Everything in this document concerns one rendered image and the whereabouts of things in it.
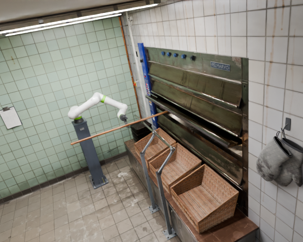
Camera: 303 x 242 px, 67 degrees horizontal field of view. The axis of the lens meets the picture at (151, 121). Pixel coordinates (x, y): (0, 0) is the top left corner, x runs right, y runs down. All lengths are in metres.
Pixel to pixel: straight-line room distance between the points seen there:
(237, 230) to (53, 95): 3.23
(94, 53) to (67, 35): 0.47
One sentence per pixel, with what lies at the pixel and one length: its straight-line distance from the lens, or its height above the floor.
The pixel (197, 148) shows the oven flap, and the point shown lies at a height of 0.98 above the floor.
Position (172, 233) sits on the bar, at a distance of 3.19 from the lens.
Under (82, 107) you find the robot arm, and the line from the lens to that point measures 3.39.
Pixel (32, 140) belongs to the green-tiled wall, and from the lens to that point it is 4.35.
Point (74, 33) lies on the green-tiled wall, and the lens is 4.02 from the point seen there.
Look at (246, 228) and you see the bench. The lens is 2.48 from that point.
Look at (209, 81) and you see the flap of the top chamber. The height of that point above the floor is 1.84.
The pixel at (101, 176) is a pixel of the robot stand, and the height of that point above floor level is 0.16.
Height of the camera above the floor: 2.48
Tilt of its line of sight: 24 degrees down
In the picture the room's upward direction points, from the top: 11 degrees counter-clockwise
